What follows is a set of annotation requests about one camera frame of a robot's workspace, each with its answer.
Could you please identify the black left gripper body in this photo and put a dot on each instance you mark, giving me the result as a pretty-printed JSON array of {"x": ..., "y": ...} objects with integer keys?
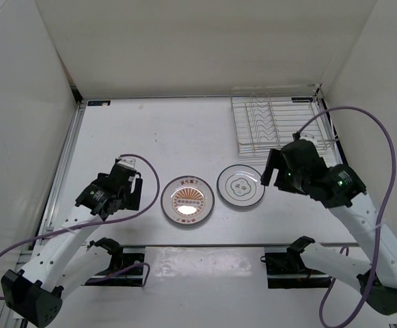
[{"x": 100, "y": 179}]

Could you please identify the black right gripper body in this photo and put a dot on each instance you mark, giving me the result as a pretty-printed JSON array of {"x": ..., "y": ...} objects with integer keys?
[{"x": 294, "y": 179}]

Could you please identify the glass plate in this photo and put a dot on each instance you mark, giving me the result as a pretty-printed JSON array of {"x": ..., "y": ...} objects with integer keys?
[{"x": 239, "y": 186}]

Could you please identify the orange sunburst plate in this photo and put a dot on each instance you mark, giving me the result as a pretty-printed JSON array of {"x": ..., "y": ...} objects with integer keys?
[{"x": 187, "y": 201}]

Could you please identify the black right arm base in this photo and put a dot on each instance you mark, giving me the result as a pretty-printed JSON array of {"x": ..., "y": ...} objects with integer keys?
[{"x": 281, "y": 274}]

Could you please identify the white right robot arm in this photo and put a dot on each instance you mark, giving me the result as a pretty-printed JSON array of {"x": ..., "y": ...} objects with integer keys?
[{"x": 341, "y": 191}]

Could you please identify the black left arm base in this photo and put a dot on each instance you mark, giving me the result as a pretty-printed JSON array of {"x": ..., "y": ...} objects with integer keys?
[{"x": 132, "y": 278}]

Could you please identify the blue label sticker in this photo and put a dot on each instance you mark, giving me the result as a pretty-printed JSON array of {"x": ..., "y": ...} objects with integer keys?
[{"x": 98, "y": 103}]

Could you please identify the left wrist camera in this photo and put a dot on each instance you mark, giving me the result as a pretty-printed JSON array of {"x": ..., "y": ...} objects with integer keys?
[{"x": 126, "y": 161}]

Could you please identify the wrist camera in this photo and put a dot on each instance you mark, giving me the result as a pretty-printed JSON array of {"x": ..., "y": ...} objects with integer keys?
[
  {"x": 305, "y": 136},
  {"x": 126, "y": 161}
]

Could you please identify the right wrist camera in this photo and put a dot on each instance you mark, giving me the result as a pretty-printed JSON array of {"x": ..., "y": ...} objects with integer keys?
[{"x": 305, "y": 136}]

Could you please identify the wire dish rack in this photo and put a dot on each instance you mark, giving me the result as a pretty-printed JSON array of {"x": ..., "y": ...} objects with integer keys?
[{"x": 266, "y": 121}]

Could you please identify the aluminium table rail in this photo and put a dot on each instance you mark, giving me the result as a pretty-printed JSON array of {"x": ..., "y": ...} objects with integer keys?
[{"x": 51, "y": 209}]

